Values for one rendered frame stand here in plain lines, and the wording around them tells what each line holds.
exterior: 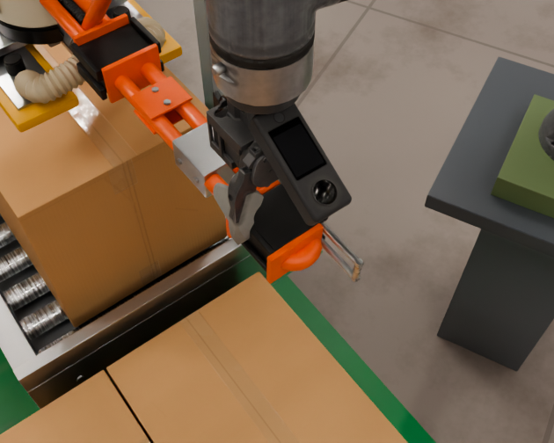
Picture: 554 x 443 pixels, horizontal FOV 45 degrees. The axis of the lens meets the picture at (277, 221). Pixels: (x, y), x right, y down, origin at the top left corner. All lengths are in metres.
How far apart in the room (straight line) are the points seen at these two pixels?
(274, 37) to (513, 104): 1.19
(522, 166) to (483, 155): 0.11
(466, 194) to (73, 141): 0.79
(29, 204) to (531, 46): 2.37
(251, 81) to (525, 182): 0.95
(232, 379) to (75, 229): 0.44
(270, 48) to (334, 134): 2.02
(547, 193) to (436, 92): 1.41
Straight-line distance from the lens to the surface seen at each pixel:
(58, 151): 1.28
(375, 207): 2.36
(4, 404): 2.13
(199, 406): 1.41
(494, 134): 1.60
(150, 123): 0.87
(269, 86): 0.58
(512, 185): 1.44
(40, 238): 1.27
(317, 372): 1.43
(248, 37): 0.55
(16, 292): 1.62
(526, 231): 1.44
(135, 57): 0.92
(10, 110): 1.09
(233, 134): 0.67
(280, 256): 0.72
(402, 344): 2.09
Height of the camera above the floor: 1.85
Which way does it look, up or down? 54 degrees down
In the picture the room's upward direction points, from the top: straight up
